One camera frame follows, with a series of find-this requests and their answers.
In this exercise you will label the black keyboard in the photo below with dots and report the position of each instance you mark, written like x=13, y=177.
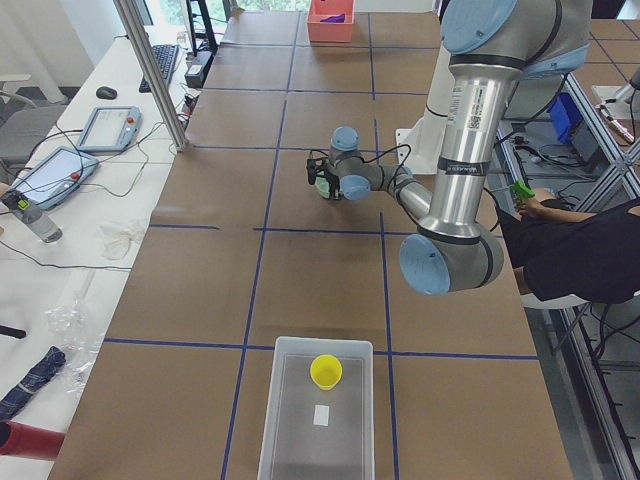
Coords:
x=166, y=56

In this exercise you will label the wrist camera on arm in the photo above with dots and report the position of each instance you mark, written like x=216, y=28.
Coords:
x=316, y=166

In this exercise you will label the aluminium frame post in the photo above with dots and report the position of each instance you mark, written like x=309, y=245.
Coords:
x=142, y=48

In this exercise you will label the black power adapter box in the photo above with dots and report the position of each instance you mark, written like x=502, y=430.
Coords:
x=198, y=70

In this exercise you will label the white side desk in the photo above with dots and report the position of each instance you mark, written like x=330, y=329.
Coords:
x=72, y=275

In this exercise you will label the folded dark blue umbrella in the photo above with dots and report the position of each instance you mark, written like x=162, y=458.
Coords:
x=36, y=378

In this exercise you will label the crumpled white tissue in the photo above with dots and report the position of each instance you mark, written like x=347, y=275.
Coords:
x=118, y=237

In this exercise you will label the teach pendant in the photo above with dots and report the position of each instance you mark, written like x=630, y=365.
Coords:
x=55, y=178
x=109, y=130

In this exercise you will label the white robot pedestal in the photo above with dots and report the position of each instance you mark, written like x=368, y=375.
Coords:
x=448, y=100

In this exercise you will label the crumpled clear plastic wrap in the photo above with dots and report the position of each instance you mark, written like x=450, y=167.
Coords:
x=73, y=334

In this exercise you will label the pink plastic bin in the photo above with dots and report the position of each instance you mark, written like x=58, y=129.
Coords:
x=330, y=32

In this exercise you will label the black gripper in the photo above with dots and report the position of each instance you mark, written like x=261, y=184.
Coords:
x=332, y=178

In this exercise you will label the black computer mouse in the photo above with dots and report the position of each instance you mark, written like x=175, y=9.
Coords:
x=107, y=93

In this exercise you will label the yellow plastic cup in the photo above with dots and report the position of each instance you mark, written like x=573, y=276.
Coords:
x=326, y=371

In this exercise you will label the clear water bottle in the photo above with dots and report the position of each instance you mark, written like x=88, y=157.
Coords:
x=31, y=215

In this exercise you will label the lower teach pendant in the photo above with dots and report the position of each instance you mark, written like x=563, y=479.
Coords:
x=55, y=178

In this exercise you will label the upper teach pendant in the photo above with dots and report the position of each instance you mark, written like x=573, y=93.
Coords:
x=109, y=130

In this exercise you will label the translucent white plastic box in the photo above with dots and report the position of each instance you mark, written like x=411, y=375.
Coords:
x=292, y=447

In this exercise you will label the purple cloth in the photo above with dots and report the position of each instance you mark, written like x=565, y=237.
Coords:
x=341, y=18

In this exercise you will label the seated person in black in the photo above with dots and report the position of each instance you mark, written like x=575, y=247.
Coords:
x=556, y=252

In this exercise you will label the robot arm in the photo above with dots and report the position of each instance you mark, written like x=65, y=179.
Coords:
x=493, y=45

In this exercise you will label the red bottle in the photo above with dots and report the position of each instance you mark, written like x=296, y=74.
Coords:
x=25, y=441

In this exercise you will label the white paper label in box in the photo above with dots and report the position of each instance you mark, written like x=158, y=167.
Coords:
x=321, y=415

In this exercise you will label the mint green bowl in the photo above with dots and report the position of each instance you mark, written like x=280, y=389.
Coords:
x=321, y=186

